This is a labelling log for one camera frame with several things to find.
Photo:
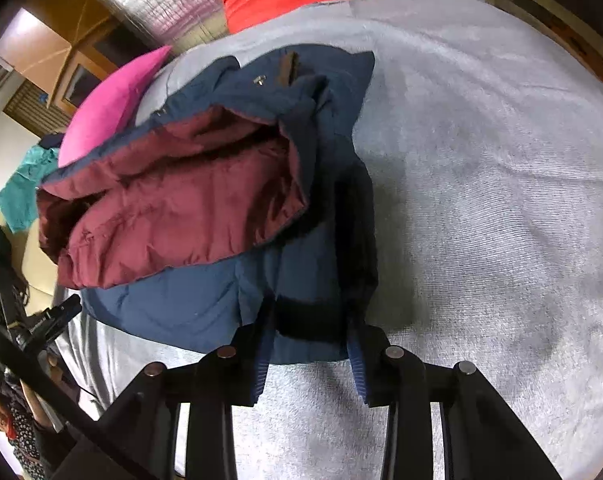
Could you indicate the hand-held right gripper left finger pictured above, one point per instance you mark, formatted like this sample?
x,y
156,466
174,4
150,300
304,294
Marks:
x,y
262,360

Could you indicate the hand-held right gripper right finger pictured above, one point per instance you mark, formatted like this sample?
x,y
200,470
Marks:
x,y
360,375

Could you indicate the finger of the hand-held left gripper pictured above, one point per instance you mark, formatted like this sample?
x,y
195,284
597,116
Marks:
x,y
64,310

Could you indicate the navy padded jacket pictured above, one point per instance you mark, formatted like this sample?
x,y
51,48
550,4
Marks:
x,y
291,285

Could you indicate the person's left forearm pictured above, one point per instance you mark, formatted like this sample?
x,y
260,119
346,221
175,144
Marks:
x,y
36,395

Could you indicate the beige sofa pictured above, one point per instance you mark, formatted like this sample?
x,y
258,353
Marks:
x,y
36,265

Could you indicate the person's black dotted dress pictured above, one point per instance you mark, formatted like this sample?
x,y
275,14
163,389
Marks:
x,y
26,440

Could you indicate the teal garment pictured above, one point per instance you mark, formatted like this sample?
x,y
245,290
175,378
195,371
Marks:
x,y
19,185

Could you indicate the pink pillow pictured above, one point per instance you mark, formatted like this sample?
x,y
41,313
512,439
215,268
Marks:
x,y
111,105

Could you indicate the brown slatted door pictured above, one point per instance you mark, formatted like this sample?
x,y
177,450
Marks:
x,y
26,102

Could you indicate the grey blanket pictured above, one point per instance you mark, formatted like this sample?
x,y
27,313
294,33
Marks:
x,y
481,160

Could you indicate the wooden low cabinet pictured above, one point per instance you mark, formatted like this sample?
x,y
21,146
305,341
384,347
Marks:
x,y
101,60

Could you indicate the wooden column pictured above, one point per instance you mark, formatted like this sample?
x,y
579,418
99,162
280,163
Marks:
x,y
66,5

